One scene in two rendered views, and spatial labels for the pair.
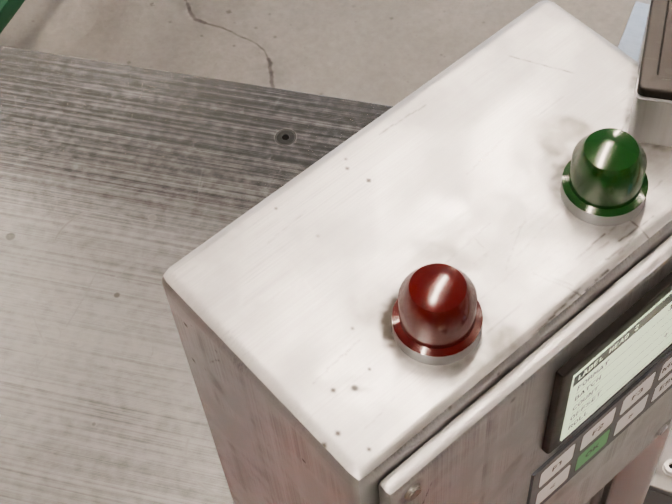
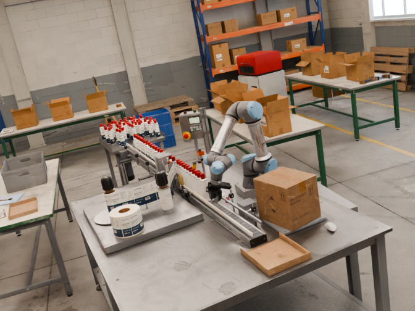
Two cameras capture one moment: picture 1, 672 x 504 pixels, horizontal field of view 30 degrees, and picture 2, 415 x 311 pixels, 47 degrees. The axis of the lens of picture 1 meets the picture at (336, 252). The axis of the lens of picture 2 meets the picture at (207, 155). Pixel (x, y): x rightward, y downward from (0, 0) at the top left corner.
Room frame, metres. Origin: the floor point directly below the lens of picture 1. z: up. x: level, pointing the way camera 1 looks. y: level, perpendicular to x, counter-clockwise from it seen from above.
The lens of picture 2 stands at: (-1.88, -2.63, 2.14)
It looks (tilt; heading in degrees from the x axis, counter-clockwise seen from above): 17 degrees down; 50
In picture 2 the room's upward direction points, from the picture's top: 11 degrees counter-clockwise
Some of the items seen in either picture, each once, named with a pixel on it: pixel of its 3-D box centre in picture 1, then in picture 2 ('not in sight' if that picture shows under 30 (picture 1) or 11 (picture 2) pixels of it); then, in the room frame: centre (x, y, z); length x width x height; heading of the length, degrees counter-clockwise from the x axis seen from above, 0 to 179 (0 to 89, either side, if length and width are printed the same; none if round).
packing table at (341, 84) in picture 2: not in sight; (337, 99); (4.68, 1.67, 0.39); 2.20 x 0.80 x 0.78; 62
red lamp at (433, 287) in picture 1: (437, 305); not in sight; (0.18, -0.03, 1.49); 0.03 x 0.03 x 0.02
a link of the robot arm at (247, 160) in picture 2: not in sight; (251, 163); (0.40, -0.38, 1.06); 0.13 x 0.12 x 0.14; 93
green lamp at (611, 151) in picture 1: (607, 168); not in sight; (0.22, -0.08, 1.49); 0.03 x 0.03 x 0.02
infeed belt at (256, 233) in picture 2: not in sight; (201, 199); (0.10, -0.12, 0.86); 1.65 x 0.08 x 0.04; 71
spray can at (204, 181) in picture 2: not in sight; (204, 187); (0.07, -0.22, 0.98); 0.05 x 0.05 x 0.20
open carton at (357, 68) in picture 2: not in sight; (357, 66); (4.40, 1.11, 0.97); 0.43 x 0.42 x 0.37; 149
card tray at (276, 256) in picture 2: not in sight; (274, 252); (-0.22, -1.06, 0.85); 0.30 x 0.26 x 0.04; 71
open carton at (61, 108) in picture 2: not in sight; (60, 108); (1.72, 5.37, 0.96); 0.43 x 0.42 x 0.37; 149
